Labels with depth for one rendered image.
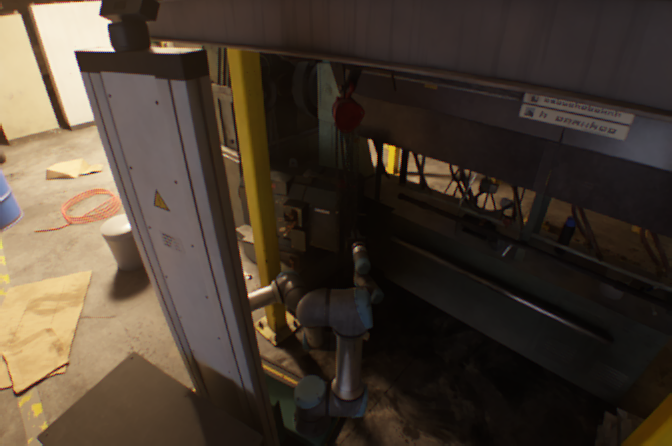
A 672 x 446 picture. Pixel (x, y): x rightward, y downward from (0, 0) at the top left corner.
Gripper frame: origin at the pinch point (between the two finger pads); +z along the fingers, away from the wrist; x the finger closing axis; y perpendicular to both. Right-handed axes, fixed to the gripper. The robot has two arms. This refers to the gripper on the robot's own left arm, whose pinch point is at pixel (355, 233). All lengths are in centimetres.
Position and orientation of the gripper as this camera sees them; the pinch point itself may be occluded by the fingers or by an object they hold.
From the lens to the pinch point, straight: 202.3
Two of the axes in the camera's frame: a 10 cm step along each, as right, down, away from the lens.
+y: 0.0, -8.7, -5.0
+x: -10.0, 0.5, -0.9
